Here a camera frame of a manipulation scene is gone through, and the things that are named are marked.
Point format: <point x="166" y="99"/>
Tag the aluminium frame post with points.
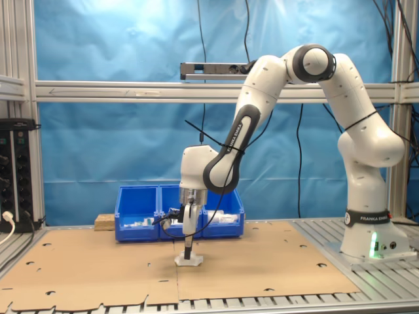
<point x="404" y="147"/>
<point x="19" y="49"/>

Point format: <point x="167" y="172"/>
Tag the brown cardboard sheet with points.
<point x="262" y="268"/>
<point x="91" y="271"/>

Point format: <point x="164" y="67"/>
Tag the aluminium horizontal frame beam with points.
<point x="131" y="92"/>

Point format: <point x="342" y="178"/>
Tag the flat white printed packet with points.
<point x="226" y="218"/>

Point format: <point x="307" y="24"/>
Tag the black upright power strip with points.
<point x="23" y="170"/>

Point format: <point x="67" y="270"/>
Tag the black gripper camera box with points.
<point x="173" y="216"/>

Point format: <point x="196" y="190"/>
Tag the blue plastic bin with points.
<point x="170" y="199"/>
<point x="137" y="233"/>
<point x="226" y="230"/>

